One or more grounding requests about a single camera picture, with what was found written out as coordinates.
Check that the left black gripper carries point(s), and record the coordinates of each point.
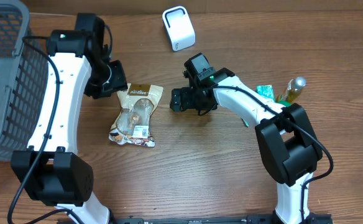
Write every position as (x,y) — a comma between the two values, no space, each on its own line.
(116,82)

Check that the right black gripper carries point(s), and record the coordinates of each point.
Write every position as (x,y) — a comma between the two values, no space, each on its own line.
(189,95)

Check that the brown snack packet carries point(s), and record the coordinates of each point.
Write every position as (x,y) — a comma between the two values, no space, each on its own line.
(132,126)

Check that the small teal white packet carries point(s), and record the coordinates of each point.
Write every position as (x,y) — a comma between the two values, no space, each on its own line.
(266,91)

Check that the green lid white jar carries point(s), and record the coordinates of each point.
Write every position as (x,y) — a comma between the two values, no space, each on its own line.
(284,103)

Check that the yellow drink bottle silver cap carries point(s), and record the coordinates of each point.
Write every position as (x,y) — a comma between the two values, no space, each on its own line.
(293,90)

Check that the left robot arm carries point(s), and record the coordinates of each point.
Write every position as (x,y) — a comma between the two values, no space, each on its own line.
(49,169)

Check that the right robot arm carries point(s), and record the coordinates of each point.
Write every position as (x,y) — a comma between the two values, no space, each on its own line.
(288,146)

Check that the white barcode scanner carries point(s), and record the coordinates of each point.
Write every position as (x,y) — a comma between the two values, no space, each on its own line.
(179,28)

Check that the grey plastic mesh basket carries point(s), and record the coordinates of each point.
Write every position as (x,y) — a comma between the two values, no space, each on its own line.
(23,78)

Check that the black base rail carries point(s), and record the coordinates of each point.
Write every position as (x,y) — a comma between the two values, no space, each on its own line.
(250,219)

